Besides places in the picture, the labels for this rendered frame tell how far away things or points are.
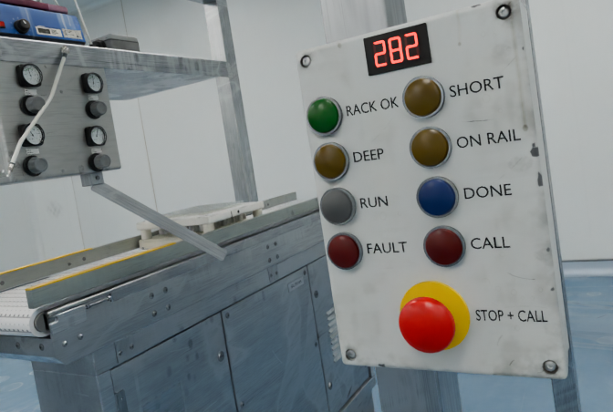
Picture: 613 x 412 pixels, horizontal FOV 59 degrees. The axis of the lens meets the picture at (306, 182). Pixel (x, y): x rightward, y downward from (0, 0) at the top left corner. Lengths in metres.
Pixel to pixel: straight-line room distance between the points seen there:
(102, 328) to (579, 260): 3.45
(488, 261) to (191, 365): 1.02
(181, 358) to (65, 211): 5.44
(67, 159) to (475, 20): 0.77
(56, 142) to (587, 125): 3.45
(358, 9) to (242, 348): 1.13
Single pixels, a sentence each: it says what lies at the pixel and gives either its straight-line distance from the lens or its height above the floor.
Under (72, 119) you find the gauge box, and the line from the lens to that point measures 1.03.
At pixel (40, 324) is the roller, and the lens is 1.02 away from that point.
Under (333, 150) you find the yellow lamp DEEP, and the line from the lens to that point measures 0.42.
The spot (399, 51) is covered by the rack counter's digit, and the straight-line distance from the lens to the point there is 0.40.
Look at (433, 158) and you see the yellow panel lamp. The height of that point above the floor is 1.09.
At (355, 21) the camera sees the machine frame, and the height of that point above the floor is 1.21.
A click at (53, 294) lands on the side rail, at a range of 1.02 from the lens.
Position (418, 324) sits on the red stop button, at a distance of 0.40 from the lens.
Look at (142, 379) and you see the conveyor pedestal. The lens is 1.24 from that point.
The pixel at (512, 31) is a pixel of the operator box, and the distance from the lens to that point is 0.39.
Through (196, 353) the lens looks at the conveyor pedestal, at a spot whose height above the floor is 0.68.
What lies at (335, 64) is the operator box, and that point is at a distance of 0.43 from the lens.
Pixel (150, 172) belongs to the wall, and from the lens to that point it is 5.62.
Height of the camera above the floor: 1.10
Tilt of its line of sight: 3 degrees down
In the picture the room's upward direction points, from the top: 9 degrees counter-clockwise
